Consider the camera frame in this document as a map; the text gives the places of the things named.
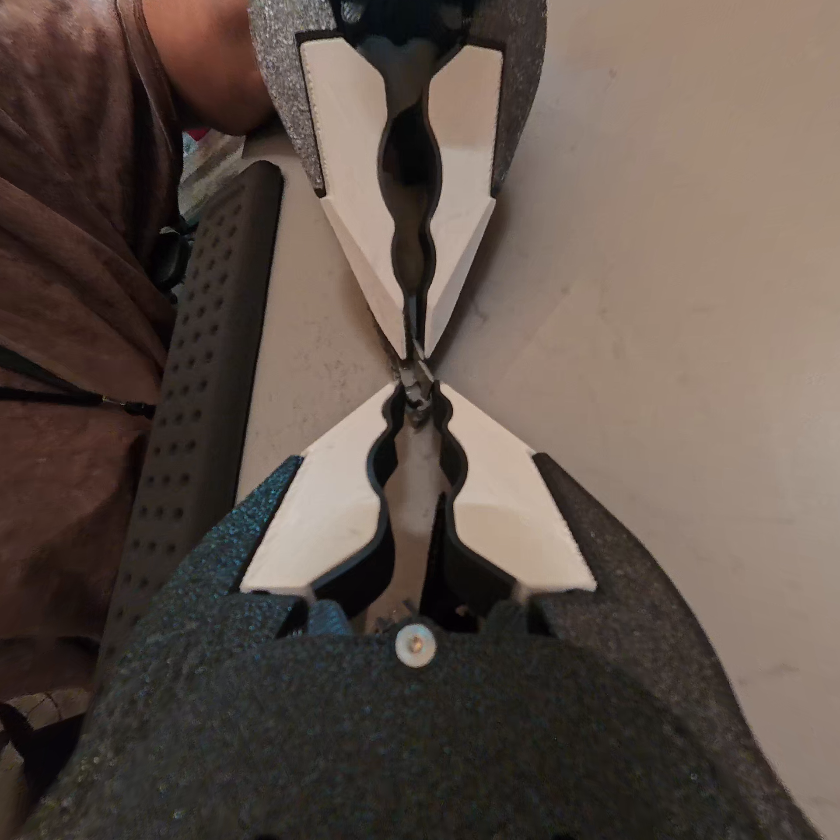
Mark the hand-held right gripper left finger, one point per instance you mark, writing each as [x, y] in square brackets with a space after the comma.
[315, 512]

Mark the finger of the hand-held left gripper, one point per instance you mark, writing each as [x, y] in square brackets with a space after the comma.
[348, 151]
[469, 151]

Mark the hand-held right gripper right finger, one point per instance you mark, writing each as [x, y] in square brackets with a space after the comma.
[518, 518]

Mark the person's left forearm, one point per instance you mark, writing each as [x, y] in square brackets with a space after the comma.
[210, 65]

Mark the grey desk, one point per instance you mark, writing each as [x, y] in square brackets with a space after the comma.
[656, 328]

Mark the black perforated pad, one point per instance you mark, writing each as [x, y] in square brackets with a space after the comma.
[197, 394]

